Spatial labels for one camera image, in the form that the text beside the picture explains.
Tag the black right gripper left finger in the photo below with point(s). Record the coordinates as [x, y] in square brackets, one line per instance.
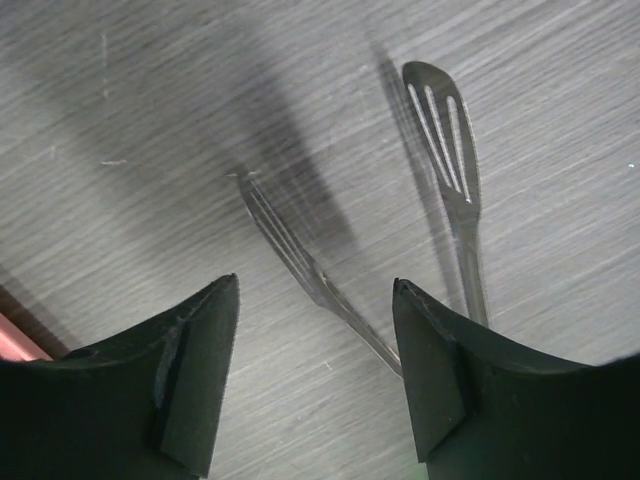
[142, 404]

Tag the stainless steel tongs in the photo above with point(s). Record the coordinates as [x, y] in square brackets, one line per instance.
[440, 114]

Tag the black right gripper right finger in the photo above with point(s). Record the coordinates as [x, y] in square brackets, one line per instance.
[483, 406]

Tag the pink tray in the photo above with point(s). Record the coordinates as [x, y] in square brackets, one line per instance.
[16, 346]

